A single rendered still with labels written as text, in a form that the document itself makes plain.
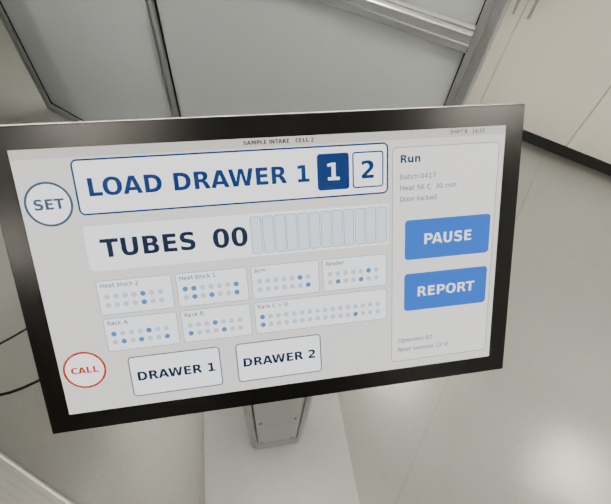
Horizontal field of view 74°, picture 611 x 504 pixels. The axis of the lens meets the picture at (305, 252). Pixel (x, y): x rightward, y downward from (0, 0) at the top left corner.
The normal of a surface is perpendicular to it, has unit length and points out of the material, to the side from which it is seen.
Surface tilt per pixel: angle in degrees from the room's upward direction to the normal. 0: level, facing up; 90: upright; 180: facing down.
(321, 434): 5
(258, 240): 50
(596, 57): 90
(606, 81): 90
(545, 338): 0
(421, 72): 90
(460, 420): 0
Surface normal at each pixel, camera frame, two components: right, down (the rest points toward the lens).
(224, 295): 0.16, 0.25
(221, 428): -0.02, -0.57
